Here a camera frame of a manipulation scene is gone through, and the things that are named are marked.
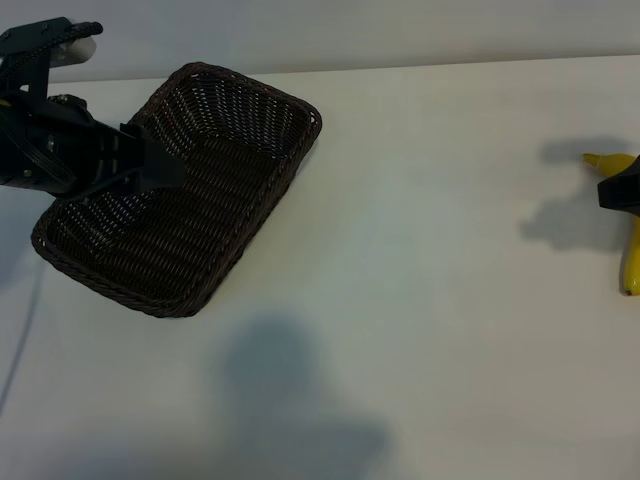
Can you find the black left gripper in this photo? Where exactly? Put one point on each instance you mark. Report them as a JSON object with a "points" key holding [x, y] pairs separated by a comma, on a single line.
{"points": [[60, 145]]}

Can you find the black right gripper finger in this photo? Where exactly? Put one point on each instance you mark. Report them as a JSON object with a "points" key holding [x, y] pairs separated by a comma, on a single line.
{"points": [[620, 192]]}

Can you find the yellow banana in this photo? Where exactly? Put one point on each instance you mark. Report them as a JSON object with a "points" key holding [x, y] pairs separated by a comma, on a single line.
{"points": [[631, 265]]}

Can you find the dark brown wicker basket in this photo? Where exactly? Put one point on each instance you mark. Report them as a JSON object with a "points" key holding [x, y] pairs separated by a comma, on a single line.
{"points": [[200, 235]]}

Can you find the white left wrist camera cylinder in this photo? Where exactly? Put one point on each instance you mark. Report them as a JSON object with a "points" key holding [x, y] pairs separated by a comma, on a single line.
{"points": [[75, 54]]}

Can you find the black left wrist camera bracket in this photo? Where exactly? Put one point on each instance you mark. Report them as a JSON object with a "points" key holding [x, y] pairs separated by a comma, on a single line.
{"points": [[35, 47]]}

